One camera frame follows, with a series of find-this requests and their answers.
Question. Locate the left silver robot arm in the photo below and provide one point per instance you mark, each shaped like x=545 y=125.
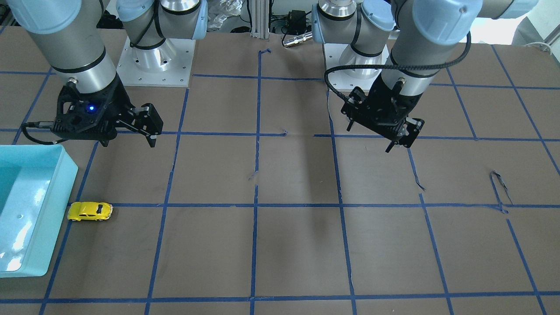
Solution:
x=408 y=42

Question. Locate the light blue plastic bin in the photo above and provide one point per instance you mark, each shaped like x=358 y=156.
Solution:
x=35 y=186

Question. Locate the aluminium frame post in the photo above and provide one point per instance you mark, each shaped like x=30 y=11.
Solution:
x=260 y=12

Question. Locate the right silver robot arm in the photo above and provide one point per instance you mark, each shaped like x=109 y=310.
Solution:
x=66 y=33

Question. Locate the brown paper table mat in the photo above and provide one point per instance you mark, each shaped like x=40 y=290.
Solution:
x=256 y=200

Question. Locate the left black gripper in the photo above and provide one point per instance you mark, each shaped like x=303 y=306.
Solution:
x=372 y=99

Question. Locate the yellow beetle toy car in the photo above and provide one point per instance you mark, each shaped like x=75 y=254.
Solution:
x=90 y=211

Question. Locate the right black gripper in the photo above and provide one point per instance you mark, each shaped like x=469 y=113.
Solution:
x=117 y=99

